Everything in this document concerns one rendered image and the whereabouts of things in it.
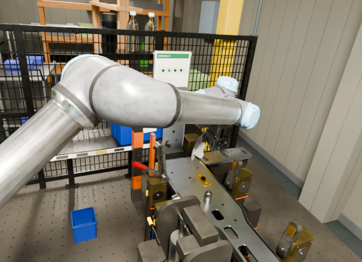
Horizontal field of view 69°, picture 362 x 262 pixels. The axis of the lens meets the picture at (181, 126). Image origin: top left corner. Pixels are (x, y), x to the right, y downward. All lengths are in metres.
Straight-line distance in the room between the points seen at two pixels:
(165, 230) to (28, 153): 0.44
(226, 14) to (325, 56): 1.46
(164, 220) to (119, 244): 0.55
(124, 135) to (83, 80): 0.79
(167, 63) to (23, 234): 1.07
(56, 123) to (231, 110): 0.41
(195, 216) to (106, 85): 0.41
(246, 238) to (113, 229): 0.65
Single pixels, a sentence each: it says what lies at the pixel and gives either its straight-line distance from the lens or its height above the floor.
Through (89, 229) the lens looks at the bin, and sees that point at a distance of 1.30.
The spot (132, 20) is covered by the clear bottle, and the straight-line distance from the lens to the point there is 1.47.
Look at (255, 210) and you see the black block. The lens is 1.11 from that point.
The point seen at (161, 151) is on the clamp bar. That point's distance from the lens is 0.97.
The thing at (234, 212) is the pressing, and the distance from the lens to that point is 1.05.
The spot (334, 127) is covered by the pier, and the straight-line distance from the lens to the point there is 2.54.
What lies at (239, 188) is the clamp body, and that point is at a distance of 1.20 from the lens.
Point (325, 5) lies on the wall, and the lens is 3.00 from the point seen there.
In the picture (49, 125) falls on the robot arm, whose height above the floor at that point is 1.46.
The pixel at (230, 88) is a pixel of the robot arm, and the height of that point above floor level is 1.44.
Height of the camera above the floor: 1.68
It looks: 25 degrees down
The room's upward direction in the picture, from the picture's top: 6 degrees clockwise
